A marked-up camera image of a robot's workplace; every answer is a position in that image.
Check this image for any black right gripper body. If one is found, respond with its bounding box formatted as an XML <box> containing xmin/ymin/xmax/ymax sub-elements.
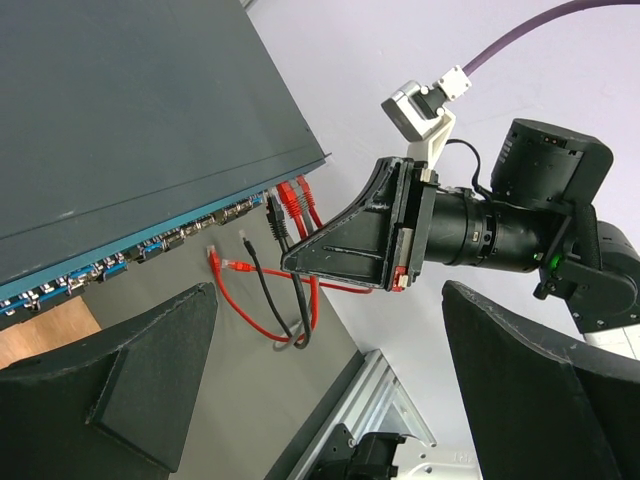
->
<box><xmin>387</xmin><ymin>161</ymin><xmax>439</xmax><ymax>292</ymax></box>

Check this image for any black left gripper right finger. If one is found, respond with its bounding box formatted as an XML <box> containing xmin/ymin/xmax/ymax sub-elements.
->
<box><xmin>442</xmin><ymin>281</ymin><xmax>639</xmax><ymax>479</ymax></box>

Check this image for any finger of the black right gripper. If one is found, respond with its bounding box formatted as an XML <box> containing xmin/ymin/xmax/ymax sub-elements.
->
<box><xmin>281</xmin><ymin>157</ymin><xmax>414</xmax><ymax>290</ymax></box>

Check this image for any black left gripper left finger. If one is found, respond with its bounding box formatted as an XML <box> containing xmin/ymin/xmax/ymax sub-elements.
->
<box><xmin>1</xmin><ymin>283</ymin><xmax>218</xmax><ymax>479</ymax></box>

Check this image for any black ethernet cable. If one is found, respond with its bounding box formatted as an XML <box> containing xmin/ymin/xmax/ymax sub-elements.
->
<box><xmin>238</xmin><ymin>192</ymin><xmax>314</xmax><ymax>350</ymax></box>

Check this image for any red ethernet cable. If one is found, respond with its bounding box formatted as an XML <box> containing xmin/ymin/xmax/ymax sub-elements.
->
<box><xmin>205</xmin><ymin>182</ymin><xmax>321</xmax><ymax>345</ymax></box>
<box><xmin>221</xmin><ymin>175</ymin><xmax>372</xmax><ymax>295</ymax></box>

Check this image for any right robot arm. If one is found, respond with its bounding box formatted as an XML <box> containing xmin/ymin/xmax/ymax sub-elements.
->
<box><xmin>281</xmin><ymin>119</ymin><xmax>639</xmax><ymax>343</ymax></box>

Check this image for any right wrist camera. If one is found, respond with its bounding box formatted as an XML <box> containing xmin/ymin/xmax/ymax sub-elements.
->
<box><xmin>381</xmin><ymin>65</ymin><xmax>472</xmax><ymax>169</ymax></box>

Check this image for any teal network switch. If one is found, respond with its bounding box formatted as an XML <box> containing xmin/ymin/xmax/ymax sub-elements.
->
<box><xmin>1</xmin><ymin>1</ymin><xmax>325</xmax><ymax>328</ymax></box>

